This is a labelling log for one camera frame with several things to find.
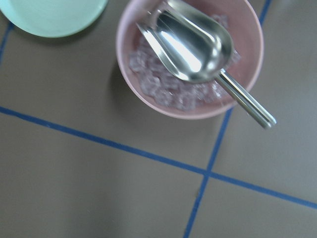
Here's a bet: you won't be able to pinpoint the metal ice scoop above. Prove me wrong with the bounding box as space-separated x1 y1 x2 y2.
136 0 277 129

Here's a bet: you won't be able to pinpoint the pink bowl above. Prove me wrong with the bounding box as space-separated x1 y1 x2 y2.
116 0 264 119

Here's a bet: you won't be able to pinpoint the clear ice cubes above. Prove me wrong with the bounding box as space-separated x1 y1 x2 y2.
128 13 242 111

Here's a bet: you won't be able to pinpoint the green plate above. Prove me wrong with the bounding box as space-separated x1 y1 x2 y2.
0 0 108 38

